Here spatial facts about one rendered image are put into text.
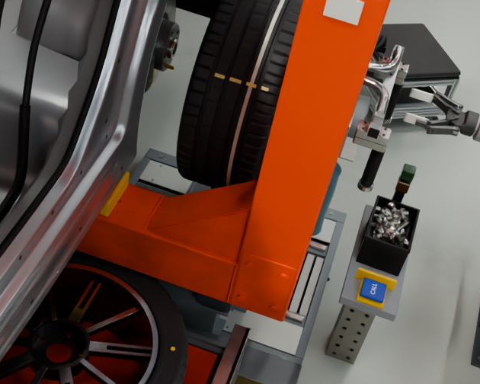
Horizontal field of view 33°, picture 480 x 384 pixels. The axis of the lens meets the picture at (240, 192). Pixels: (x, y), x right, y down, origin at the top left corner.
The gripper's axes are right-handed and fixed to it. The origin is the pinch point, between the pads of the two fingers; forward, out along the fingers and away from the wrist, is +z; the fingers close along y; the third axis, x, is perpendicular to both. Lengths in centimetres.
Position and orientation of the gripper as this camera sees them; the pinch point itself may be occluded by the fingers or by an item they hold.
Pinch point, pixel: (411, 104)
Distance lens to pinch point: 257.4
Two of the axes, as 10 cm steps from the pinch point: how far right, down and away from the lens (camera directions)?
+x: 1.7, -7.2, -6.8
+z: -9.4, -3.2, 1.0
